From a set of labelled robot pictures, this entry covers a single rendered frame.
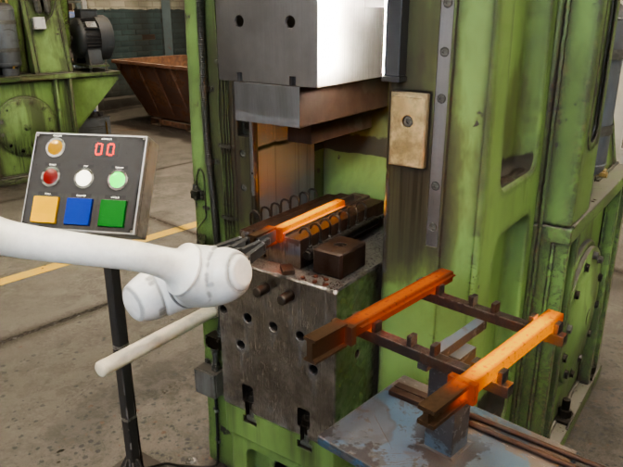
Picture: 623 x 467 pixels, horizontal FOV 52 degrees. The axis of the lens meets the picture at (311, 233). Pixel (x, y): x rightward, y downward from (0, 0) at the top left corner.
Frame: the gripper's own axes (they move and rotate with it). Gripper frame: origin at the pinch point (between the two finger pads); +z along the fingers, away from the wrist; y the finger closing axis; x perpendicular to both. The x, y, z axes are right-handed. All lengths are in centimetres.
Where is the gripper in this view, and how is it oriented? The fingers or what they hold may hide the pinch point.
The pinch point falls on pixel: (263, 238)
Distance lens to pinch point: 158.3
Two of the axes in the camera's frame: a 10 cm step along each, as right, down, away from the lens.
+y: 8.2, 2.0, -5.4
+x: -0.2, -9.3, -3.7
